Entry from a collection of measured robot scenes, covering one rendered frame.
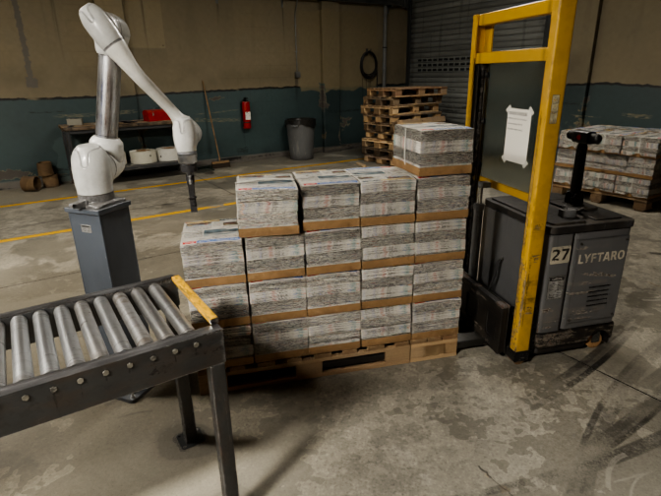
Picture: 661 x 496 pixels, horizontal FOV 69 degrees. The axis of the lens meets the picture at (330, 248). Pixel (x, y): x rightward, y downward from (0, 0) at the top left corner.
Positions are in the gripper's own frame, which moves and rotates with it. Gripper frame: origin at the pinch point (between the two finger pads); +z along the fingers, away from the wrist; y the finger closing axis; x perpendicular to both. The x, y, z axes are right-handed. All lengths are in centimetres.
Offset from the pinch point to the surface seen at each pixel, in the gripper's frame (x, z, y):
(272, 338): -32, 69, -18
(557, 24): -163, -77, -36
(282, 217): -40.9, 4.3, -19.3
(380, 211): -90, 6, -18
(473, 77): -163, -55, 33
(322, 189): -61, -7, -17
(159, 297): 12, 17, -68
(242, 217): -22.2, 3.4, -18.4
